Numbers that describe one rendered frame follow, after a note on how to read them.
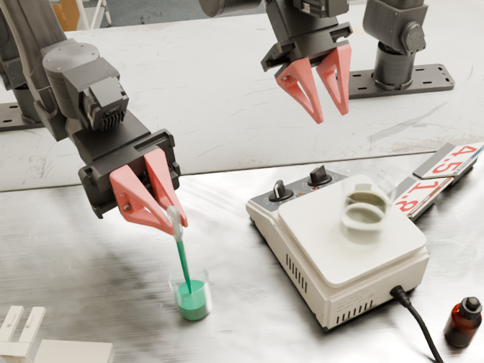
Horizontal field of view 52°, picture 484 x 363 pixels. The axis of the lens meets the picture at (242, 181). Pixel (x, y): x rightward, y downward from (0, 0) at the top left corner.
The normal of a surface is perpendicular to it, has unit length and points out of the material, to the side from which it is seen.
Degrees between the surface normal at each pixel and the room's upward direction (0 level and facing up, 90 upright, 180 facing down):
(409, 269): 90
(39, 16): 73
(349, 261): 0
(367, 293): 90
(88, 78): 1
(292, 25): 41
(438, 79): 0
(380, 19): 81
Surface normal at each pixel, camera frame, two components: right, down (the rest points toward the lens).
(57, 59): -0.06, -0.70
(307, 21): 0.24, -0.13
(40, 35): 0.55, 0.31
